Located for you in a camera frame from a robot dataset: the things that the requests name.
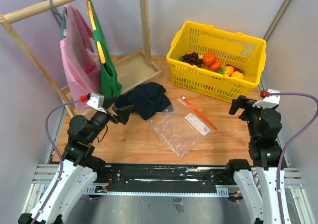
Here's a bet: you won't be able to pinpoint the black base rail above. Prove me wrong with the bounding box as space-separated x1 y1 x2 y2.
77 162 256 194

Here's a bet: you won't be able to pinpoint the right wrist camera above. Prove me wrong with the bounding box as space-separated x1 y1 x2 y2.
252 89 280 108

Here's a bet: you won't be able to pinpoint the yellow clothes hanger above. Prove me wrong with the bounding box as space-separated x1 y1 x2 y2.
85 0 106 64

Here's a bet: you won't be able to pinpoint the purple eggplant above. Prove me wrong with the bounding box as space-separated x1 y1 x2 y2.
226 64 244 74

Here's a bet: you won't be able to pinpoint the clear zip top bag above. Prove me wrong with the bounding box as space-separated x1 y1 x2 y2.
151 96 218 158

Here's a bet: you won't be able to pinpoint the teal clothes hanger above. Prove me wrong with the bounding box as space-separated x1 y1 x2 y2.
49 0 67 40

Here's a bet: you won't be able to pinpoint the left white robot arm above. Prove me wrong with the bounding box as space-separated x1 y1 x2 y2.
18 93 134 224

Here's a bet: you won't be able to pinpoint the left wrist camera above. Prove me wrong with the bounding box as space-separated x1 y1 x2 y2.
80 93 106 113

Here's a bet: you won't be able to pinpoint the purple grape bunch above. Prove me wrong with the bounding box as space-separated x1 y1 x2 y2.
179 52 204 68

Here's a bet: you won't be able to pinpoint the mango fruit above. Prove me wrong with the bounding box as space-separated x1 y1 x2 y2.
215 66 234 76

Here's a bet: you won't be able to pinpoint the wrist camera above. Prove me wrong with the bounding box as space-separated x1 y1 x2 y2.
252 89 280 108
80 93 106 113

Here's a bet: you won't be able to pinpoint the orange tangerines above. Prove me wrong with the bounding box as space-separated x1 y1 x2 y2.
203 52 222 72

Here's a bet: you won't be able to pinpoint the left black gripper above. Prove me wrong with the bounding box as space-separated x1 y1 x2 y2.
87 96 134 142

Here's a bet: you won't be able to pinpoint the dark navy cloth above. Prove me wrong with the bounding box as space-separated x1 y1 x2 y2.
115 82 171 120

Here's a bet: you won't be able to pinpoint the yellow bell pepper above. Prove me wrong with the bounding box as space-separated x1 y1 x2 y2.
231 71 244 79

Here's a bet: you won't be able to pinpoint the wooden clothes rack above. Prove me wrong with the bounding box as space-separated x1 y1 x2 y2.
0 0 162 118

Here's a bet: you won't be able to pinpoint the yellow plastic basket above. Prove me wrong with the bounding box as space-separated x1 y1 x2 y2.
166 21 266 102

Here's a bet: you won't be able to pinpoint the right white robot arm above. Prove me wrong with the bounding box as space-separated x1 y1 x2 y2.
225 95 291 224

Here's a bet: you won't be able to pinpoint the green shirt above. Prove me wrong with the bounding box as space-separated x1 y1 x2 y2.
89 0 122 97

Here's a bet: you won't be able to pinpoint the pink shirt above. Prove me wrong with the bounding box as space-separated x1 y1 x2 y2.
60 4 101 100

